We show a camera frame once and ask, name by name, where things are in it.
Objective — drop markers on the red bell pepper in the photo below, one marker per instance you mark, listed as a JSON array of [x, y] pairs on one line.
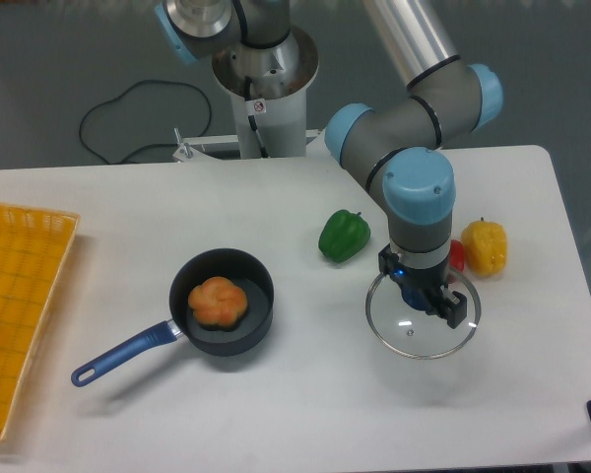
[[457, 259]]

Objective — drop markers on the yellow bell pepper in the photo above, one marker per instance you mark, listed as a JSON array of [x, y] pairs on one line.
[[485, 246]]

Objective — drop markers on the orange bread roll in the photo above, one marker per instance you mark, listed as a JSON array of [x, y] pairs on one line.
[[218, 303]]

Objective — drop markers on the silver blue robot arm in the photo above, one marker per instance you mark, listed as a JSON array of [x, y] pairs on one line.
[[393, 155]]

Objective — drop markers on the white metal mounting bracket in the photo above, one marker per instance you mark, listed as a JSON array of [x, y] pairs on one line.
[[225, 147]]

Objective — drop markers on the green bell pepper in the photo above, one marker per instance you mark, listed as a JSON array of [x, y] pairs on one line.
[[344, 235]]

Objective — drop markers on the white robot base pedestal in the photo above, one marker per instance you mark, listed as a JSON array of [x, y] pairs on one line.
[[267, 89]]

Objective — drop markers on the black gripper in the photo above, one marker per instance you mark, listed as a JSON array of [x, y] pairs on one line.
[[421, 278]]

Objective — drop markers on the black saucepan blue handle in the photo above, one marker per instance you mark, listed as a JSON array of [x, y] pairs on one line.
[[244, 269]]

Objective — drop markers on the glass pot lid blue knob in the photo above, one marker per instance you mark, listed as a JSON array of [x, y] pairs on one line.
[[415, 334]]

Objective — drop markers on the yellow woven basket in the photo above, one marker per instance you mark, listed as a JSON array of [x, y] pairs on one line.
[[34, 244]]

